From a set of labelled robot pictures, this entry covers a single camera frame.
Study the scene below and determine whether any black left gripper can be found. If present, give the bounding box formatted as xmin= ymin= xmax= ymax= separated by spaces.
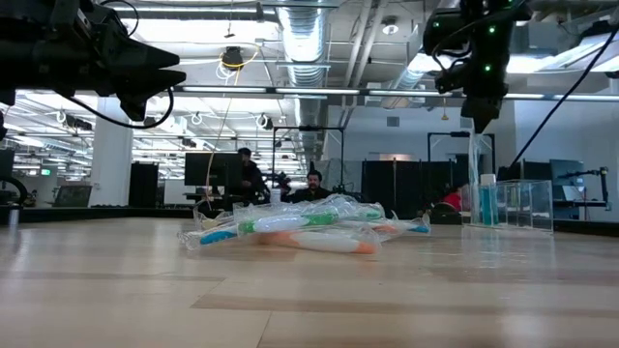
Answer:
xmin=18 ymin=0 xmax=188 ymax=122

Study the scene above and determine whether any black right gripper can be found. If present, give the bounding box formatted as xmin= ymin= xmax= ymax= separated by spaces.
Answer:
xmin=425 ymin=7 xmax=516 ymax=134

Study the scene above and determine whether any white clear toothbrush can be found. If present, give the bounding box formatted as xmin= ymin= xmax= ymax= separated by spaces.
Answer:
xmin=466 ymin=129 xmax=486 ymax=226

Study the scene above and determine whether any blue white toothbrush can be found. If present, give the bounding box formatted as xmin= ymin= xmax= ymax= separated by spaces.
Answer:
xmin=386 ymin=212 xmax=433 ymax=238
xmin=176 ymin=225 xmax=241 ymax=251

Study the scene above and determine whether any red white toothbrush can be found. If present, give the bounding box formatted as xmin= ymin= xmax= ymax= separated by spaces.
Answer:
xmin=338 ymin=219 xmax=407 ymax=242

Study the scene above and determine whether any yellow orange toothbrush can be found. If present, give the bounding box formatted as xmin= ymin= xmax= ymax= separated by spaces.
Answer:
xmin=192 ymin=207 xmax=238 ymax=232

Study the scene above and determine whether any orange white toothbrush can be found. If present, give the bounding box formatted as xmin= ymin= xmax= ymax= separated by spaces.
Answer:
xmin=255 ymin=229 xmax=382 ymax=256

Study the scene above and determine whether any green white toothbrush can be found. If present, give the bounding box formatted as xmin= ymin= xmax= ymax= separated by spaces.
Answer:
xmin=236 ymin=195 xmax=387 ymax=236

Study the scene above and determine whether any white building column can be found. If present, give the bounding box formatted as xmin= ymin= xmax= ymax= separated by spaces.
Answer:
xmin=89 ymin=96 xmax=134 ymax=208

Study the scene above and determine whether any person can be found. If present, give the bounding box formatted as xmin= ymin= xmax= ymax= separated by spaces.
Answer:
xmin=437 ymin=187 xmax=464 ymax=217
xmin=236 ymin=147 xmax=270 ymax=204
xmin=288 ymin=169 xmax=335 ymax=203

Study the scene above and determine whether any clear acrylic organizer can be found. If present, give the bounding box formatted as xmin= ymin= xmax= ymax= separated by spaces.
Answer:
xmin=463 ymin=179 xmax=555 ymax=233

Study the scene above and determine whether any black room divider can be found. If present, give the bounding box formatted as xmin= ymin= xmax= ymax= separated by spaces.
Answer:
xmin=361 ymin=159 xmax=470 ymax=218

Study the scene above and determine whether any grey monitor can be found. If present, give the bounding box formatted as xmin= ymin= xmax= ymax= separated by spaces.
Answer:
xmin=549 ymin=159 xmax=585 ymax=202

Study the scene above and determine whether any black cabinet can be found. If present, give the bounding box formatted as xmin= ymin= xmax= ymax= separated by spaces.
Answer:
xmin=128 ymin=161 xmax=160 ymax=208

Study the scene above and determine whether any round ceiling sensor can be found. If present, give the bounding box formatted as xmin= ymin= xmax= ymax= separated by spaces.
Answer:
xmin=380 ymin=15 xmax=400 ymax=37

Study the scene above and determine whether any black computer monitor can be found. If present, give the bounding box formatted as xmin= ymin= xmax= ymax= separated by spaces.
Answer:
xmin=184 ymin=152 xmax=243 ymax=189

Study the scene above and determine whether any dark laptop screen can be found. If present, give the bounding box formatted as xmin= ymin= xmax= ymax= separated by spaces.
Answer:
xmin=51 ymin=185 xmax=93 ymax=208

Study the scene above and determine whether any overhead light strip bar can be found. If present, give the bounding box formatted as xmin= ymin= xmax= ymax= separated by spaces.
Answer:
xmin=173 ymin=84 xmax=619 ymax=103

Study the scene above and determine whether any black frame stand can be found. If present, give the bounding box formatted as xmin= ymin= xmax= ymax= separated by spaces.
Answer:
xmin=427 ymin=130 xmax=496 ymax=183
xmin=272 ymin=126 xmax=346 ymax=194

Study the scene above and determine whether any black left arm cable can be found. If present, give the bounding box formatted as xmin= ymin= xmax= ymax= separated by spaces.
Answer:
xmin=60 ymin=0 xmax=175 ymax=131

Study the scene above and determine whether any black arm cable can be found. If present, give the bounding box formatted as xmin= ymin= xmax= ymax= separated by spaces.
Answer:
xmin=60 ymin=0 xmax=175 ymax=131
xmin=510 ymin=26 xmax=619 ymax=168

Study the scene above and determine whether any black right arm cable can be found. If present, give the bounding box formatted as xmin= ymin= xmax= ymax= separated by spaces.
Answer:
xmin=510 ymin=26 xmax=619 ymax=168

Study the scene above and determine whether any black ceiling cable reel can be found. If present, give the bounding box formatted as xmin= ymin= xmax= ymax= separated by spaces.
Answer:
xmin=221 ymin=45 xmax=246 ymax=73

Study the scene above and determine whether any yellow hanging cable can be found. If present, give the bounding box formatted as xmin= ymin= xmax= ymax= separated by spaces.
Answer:
xmin=203 ymin=47 xmax=262 ymax=210

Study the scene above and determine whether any black curved cable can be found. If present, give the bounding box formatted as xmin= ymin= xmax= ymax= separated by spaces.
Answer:
xmin=0 ymin=174 xmax=29 ymax=207

